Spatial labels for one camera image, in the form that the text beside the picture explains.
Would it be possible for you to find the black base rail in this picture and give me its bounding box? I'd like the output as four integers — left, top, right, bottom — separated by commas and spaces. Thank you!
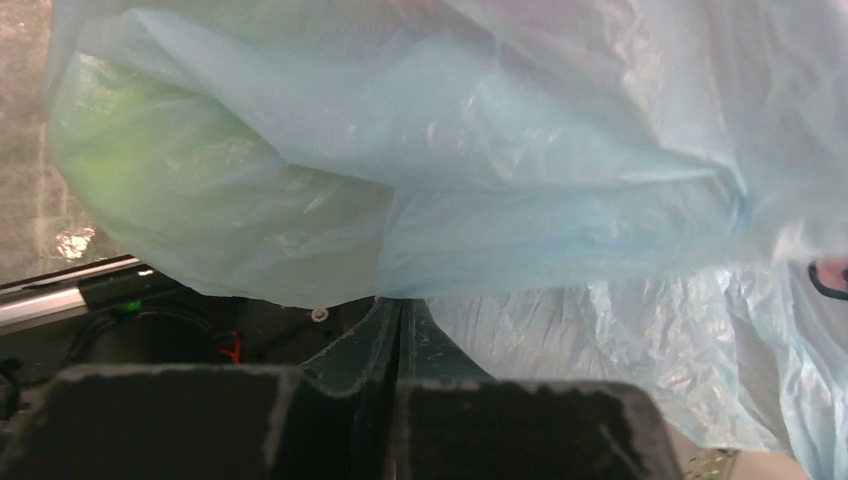
1, 256, 375, 423

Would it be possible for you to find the light blue plastic bag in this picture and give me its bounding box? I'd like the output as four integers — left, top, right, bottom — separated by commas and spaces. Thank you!
46, 1, 847, 479

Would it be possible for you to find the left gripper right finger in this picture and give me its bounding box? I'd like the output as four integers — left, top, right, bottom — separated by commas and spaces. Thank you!
390, 301, 683, 479

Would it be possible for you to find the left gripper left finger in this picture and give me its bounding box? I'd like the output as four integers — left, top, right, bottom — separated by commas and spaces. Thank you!
1, 299, 402, 479

